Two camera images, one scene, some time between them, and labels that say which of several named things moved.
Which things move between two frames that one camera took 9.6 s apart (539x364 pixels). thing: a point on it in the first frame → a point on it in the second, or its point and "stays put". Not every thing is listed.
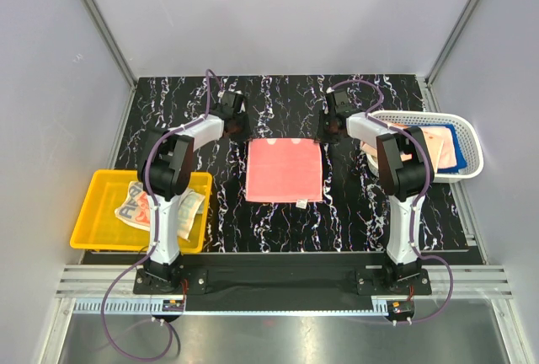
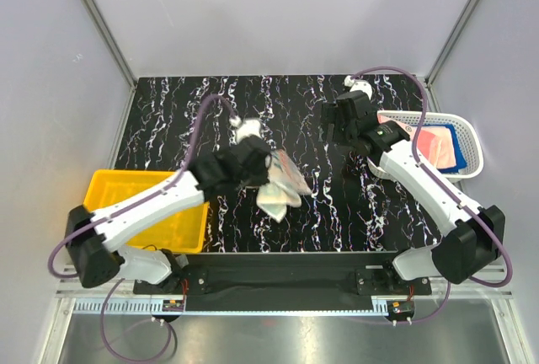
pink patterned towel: [283, 170] → [435, 144]
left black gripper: [247, 134] → [261, 178]
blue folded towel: [461, 162] stays put
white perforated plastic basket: [455, 141] stays put
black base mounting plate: [280, 282] stays put
